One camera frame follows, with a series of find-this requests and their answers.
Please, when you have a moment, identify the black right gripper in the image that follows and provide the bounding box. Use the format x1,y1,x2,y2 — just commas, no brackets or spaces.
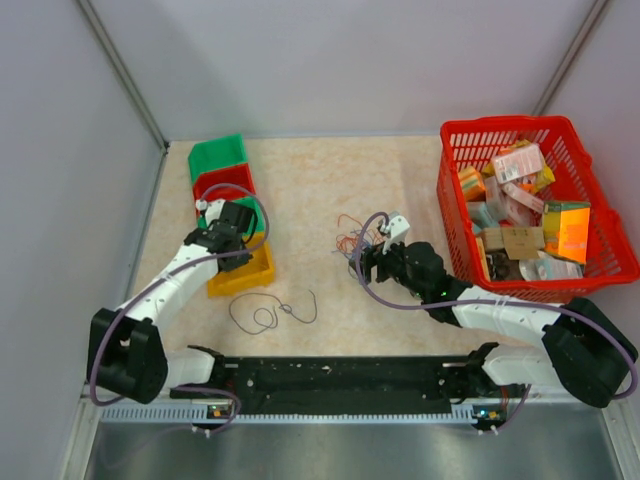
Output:
350,233,428,299

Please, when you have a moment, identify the orange wire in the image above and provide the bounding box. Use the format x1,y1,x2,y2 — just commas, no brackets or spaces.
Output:
331,213,374,256

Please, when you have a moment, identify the white pink sponge pack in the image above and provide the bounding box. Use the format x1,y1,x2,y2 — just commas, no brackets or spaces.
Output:
491,143,544,184

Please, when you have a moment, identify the far green storage bin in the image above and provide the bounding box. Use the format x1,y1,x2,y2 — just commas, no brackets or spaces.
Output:
187,134,248,184

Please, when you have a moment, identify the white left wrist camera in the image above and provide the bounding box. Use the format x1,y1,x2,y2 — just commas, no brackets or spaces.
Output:
195,199,226,223

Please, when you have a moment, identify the brown cardboard sponge pack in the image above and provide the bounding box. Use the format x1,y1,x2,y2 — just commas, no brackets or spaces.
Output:
480,227,545,260

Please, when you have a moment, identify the yellow snack bag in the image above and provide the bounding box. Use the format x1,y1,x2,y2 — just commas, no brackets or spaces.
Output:
531,164,555,194

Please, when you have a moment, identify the light blue sponge pack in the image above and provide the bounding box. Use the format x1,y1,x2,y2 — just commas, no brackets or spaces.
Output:
467,202,499,229

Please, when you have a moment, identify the white Kamenoko sponge pack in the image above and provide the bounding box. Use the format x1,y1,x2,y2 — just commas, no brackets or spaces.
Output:
502,182,545,214

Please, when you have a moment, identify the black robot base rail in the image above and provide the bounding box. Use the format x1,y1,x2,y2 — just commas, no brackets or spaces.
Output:
170,345,525,416

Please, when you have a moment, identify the yellow green sponge box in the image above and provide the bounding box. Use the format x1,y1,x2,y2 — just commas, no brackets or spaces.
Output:
541,201,591,265

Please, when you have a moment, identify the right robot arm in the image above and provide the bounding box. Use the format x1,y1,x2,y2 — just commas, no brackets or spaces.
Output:
350,242,639,408

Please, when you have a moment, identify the red storage bin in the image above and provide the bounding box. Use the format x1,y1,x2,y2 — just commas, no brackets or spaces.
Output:
192,163,256,202

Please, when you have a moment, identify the blue wire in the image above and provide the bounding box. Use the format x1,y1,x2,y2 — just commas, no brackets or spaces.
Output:
344,227,376,266

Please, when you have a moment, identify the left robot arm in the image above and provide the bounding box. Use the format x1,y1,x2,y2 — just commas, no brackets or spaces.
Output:
87,200,258,406

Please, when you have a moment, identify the red plastic shopping basket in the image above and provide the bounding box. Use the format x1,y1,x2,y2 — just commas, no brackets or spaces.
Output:
436,115,639,303

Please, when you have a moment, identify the orange sponge box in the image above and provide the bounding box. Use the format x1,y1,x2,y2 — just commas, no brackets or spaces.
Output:
457,166,486,202

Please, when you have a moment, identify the green storage bin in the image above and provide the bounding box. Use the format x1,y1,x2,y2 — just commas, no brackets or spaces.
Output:
187,134,248,184
196,197,264,240

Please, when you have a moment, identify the near green storage bin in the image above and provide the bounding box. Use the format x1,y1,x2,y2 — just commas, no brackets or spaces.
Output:
196,197,264,240

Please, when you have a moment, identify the yellow Kamenoko sponge pack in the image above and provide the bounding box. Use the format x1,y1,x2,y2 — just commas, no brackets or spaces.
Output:
475,236,488,269

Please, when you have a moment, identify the yellow storage bin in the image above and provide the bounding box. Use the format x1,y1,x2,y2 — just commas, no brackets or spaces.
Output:
207,241,276,298

